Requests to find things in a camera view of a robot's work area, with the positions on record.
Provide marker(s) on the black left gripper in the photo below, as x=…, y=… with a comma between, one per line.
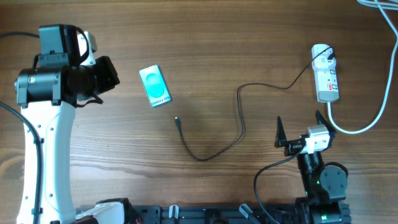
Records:
x=104, y=63

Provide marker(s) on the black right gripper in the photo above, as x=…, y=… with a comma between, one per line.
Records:
x=293, y=145

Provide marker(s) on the light blue Galaxy smartphone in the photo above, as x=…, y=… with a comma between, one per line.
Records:
x=155, y=86

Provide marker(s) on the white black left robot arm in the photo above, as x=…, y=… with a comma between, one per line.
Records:
x=65, y=76

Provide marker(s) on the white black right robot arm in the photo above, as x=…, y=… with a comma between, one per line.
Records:
x=324, y=183

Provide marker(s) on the white power strip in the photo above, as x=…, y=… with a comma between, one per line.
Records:
x=324, y=67

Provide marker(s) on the black mounting rail base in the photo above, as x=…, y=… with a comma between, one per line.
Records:
x=282, y=213

